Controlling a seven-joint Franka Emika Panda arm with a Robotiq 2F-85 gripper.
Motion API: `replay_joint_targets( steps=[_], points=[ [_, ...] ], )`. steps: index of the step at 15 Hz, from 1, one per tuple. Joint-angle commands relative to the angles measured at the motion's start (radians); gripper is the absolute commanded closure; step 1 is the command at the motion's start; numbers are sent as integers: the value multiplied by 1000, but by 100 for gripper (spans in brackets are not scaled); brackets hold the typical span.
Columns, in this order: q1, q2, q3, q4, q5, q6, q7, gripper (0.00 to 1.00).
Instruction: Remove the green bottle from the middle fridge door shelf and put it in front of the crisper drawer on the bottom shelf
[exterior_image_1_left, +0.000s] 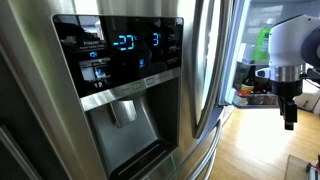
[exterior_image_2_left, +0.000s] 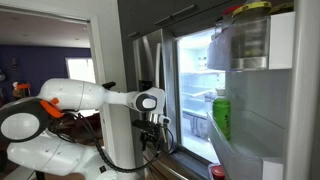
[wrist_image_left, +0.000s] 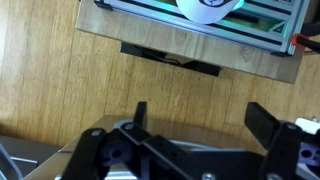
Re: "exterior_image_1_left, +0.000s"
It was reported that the brown cardboard box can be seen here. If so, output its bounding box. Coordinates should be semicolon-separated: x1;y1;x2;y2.
284;154;313;180

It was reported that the steel dispenser lever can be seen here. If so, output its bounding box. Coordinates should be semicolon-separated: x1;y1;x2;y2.
109;99;138;129

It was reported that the steel fridge door handle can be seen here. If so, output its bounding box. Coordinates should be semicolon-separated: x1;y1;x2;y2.
190;0;235;140

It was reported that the green plastic bottle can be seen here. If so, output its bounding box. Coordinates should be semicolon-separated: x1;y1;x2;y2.
253;18;275;63

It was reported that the dispenser drip tray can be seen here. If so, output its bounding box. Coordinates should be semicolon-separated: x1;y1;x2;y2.
109;139;178;180

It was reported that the clear door shelf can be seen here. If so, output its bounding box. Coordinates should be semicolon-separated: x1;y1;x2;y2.
232;91;279;109

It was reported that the steel fridge drawer handle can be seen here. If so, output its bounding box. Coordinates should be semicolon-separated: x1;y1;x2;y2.
184;119;223;180

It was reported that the grey cabinet handle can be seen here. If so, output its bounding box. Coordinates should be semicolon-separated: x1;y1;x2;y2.
0;124;43;180

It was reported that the jar with red lid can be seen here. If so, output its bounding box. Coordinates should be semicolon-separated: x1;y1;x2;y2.
234;89;250;107

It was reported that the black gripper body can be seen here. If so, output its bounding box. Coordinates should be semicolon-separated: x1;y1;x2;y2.
270;79;304;116

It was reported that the red and white object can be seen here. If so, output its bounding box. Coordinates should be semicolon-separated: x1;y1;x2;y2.
305;161;320;180

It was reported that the stainless steel fridge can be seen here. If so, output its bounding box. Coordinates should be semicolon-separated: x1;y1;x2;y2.
0;0;241;180

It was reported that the dark bottle yellow label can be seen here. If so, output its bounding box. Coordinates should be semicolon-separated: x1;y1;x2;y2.
240;65;257;94

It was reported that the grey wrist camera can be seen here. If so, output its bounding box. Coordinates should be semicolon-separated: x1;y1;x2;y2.
255;67;272;80

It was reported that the black dispenser control panel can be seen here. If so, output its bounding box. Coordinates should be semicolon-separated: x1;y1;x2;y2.
51;13;185;99

